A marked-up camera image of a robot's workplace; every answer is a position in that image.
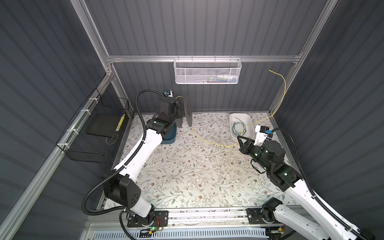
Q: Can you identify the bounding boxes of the yellow cable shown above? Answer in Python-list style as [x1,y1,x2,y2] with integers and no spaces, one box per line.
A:
[175,69,287,148]

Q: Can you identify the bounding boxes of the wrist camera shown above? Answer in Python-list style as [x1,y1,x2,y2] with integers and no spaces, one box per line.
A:
[254,125,273,147]
[163,89,174,98]

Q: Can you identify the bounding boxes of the teal plastic tray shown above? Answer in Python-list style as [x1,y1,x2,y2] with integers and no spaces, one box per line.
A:
[161,125,177,145]

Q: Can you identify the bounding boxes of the black wire basket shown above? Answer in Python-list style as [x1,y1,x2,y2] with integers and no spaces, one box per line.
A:
[57,91,131,164]

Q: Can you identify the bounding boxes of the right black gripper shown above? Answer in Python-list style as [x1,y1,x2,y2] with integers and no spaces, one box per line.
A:
[237,134,272,173]

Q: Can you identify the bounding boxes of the white wire mesh basket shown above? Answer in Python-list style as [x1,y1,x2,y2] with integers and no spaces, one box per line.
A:
[173,58,242,85]

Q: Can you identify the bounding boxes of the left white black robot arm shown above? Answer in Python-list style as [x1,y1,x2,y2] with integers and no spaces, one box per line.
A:
[81,90,193,226]

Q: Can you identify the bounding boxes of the grey perforated cable spool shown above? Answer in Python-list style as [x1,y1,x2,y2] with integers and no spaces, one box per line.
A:
[176,96,193,128]

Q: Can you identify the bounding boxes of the black pad in basket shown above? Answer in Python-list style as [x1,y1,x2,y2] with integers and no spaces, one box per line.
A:
[86,114,120,138]

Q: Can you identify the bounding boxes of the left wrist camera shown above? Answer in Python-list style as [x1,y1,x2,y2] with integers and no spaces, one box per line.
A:
[163,89,174,98]

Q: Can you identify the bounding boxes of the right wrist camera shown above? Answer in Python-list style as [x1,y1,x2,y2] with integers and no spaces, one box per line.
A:
[254,125,273,147]

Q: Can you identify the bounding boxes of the items in white basket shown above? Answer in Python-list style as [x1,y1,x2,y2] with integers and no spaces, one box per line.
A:
[192,75,238,84]

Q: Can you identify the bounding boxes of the floral table mat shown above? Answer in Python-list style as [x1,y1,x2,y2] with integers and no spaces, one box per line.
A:
[136,113,297,209]

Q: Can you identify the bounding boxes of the white plastic tray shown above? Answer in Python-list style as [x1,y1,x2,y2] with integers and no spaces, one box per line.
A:
[229,113,255,144]

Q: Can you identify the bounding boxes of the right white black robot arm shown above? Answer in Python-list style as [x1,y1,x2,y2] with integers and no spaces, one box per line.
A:
[237,125,376,240]

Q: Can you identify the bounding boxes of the yellow marker in basket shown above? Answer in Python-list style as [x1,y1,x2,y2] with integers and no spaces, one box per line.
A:
[116,114,126,132]

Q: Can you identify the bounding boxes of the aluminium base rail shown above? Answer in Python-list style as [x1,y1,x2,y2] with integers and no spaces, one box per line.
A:
[86,206,328,232]

